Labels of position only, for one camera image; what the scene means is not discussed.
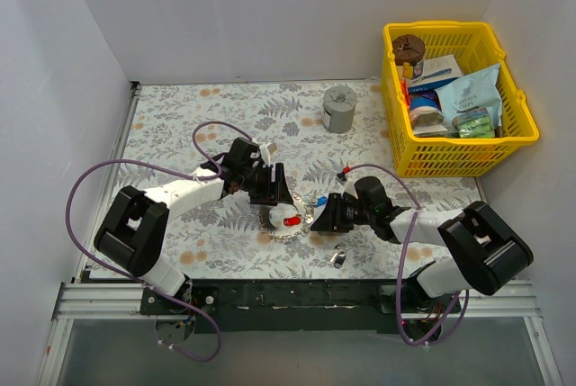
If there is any white box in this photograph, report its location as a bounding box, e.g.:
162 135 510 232
421 54 464 85

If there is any black car key fob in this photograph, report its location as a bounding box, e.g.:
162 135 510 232
330 245 347 269

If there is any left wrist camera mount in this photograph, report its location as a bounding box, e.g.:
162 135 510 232
250 141 277 166

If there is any red key tag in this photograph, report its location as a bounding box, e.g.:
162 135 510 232
283 216 302 227

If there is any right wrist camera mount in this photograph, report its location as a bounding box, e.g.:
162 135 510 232
337 166 357 197

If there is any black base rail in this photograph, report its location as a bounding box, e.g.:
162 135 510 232
139 277 446 336

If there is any floral table mat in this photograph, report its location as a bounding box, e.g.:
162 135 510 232
114 80 481 279

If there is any green packet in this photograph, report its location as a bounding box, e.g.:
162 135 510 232
453 108 495 139

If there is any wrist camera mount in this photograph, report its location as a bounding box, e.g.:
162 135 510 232
250 141 277 166
337 166 357 197

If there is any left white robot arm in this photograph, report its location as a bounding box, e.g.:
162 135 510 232
94 138 293 314

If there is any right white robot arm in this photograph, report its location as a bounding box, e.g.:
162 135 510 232
311 176 534 312

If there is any light blue snack bag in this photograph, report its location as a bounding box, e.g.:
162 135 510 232
435 63 502 128

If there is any grey tape roll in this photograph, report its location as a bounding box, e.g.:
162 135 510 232
321 85 357 134

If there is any yellow plastic basket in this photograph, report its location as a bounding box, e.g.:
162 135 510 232
382 21 539 177

